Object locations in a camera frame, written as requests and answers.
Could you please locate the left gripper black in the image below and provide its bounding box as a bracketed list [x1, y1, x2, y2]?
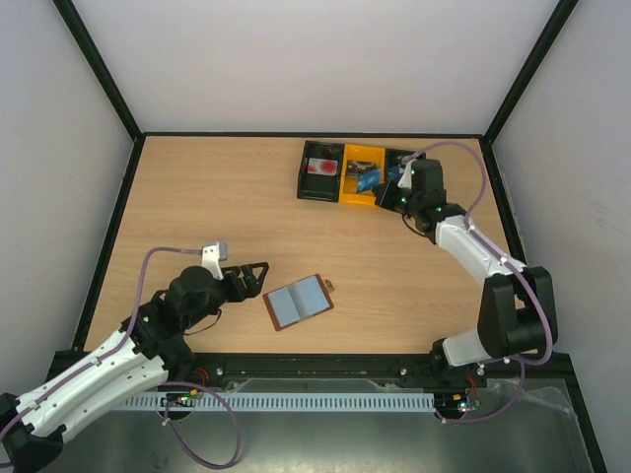
[184, 263, 269, 330]

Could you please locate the brown leather card holder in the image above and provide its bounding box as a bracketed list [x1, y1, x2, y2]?
[263, 274, 334, 331]

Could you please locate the blue VIP card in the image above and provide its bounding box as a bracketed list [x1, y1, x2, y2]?
[356, 169, 382, 194]

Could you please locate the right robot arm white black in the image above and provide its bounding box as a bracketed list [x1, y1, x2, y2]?
[373, 156, 557, 386]

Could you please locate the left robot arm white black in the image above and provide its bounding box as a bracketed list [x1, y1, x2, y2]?
[1, 262, 269, 472]

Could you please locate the blue card in bin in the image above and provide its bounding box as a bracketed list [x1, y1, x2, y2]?
[387, 167, 404, 181]

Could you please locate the dark black card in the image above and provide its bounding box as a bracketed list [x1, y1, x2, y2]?
[346, 160, 378, 176]

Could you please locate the red white card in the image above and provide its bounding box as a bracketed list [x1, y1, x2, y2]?
[307, 158, 338, 176]

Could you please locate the right black bin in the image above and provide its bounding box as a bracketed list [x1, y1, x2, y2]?
[379, 149, 415, 214]

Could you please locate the black bin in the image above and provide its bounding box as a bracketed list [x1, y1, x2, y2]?
[379, 149, 415, 214]
[297, 140, 344, 202]

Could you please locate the yellow middle bin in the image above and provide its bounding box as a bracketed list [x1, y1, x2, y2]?
[339, 144, 386, 206]

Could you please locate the left black bin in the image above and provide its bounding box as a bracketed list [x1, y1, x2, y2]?
[297, 140, 344, 202]

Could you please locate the left controller board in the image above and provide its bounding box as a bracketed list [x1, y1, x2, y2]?
[160, 389, 204, 408]

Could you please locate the controller board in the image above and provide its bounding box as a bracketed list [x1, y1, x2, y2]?
[160, 389, 204, 408]
[435, 392, 481, 417]

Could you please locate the right controller board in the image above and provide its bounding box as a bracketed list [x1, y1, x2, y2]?
[435, 392, 481, 417]

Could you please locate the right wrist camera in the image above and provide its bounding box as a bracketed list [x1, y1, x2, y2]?
[397, 151, 426, 189]

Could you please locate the light blue slotted cable duct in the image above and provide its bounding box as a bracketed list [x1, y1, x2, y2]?
[116, 392, 435, 413]

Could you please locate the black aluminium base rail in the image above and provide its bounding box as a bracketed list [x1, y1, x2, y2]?
[48, 349, 576, 390]

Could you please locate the black cage frame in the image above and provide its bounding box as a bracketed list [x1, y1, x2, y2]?
[48, 1, 606, 472]

